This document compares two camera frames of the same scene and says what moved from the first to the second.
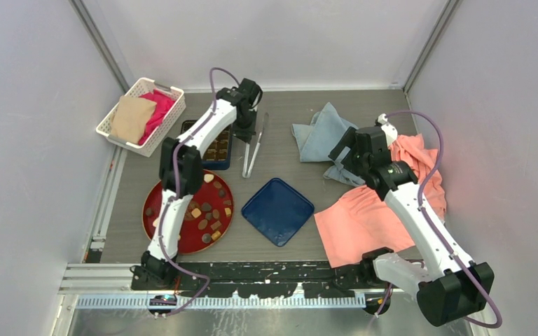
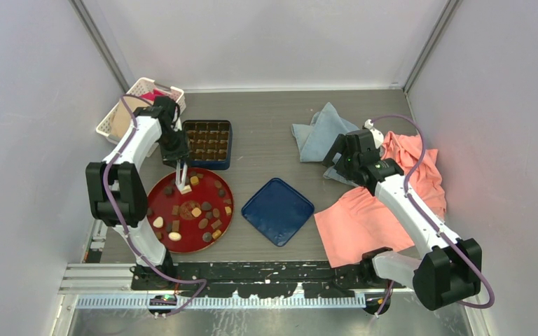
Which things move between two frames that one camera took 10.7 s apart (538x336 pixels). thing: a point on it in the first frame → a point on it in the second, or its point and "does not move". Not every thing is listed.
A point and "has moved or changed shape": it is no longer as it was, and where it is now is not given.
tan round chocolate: (196, 213) does not move
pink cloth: (363, 224) does not move
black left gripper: (245, 134) → (181, 152)
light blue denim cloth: (318, 139) does not move
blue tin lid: (277, 211) does not move
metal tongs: (246, 173) has moved or changed shape
